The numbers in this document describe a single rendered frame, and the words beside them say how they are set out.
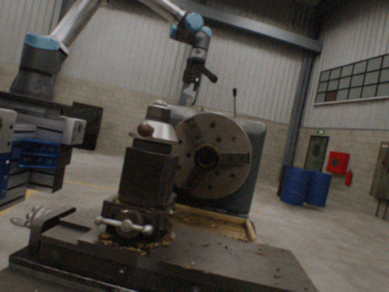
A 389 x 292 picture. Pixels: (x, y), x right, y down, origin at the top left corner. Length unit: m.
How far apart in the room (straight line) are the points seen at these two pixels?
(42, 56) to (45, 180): 0.43
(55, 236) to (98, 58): 10.93
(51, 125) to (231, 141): 0.63
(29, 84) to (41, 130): 0.16
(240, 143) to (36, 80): 0.74
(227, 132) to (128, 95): 10.02
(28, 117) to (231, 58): 11.11
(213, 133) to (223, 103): 10.53
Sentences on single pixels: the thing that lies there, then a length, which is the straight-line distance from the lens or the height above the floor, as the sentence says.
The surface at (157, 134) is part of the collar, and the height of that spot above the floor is 1.13.
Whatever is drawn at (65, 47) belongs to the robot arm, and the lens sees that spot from 1.29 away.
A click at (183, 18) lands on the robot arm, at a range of 1.24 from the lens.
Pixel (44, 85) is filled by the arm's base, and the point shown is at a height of 1.21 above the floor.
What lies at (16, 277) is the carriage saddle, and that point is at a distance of 0.46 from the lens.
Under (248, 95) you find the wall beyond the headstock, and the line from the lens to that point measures 11.93.
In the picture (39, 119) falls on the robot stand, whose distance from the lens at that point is 1.07.
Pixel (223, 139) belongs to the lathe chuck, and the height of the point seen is 1.15.
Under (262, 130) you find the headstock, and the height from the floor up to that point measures 1.22.
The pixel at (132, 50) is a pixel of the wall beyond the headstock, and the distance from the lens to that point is 11.32.
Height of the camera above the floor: 1.14
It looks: 3 degrees down
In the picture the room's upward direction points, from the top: 11 degrees clockwise
